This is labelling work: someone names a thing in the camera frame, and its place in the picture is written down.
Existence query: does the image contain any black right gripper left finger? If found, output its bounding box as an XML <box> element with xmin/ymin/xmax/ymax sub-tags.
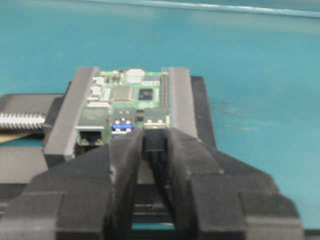
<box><xmin>0</xmin><ymin>129</ymin><xmax>144</xmax><ymax>240</ymax></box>

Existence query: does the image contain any green circuit board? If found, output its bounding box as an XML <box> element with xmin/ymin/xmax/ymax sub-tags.
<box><xmin>75</xmin><ymin>68</ymin><xmax>171</xmax><ymax>147</ymax></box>

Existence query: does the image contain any silver vise screw handle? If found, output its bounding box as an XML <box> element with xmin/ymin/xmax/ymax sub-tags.
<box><xmin>0</xmin><ymin>111</ymin><xmax>46</xmax><ymax>131</ymax></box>

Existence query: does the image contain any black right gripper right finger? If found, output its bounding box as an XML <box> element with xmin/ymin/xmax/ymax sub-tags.
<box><xmin>167</xmin><ymin>128</ymin><xmax>304</xmax><ymax>240</ymax></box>

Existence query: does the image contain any black USB cable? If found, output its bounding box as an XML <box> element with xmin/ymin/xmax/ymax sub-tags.
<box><xmin>142</xmin><ymin>126</ymin><xmax>176</xmax><ymax>226</ymax></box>

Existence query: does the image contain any black bench vise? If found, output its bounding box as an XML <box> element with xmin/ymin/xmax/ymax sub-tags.
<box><xmin>0</xmin><ymin>66</ymin><xmax>217</xmax><ymax>198</ymax></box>

